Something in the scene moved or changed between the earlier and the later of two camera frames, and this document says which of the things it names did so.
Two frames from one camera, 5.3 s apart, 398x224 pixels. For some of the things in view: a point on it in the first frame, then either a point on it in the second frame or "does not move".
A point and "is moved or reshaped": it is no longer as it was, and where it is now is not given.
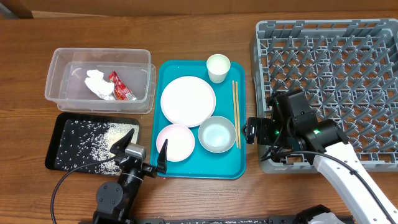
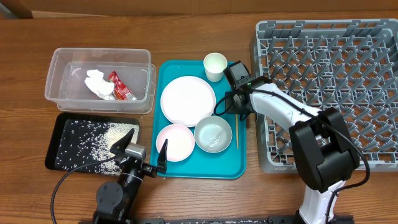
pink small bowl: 180,142 does not move
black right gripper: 265,126 to 232,108
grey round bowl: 216,134 is moved or reshaped
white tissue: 100,87 does not move
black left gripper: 152,170 does not move
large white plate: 188,101 does not move
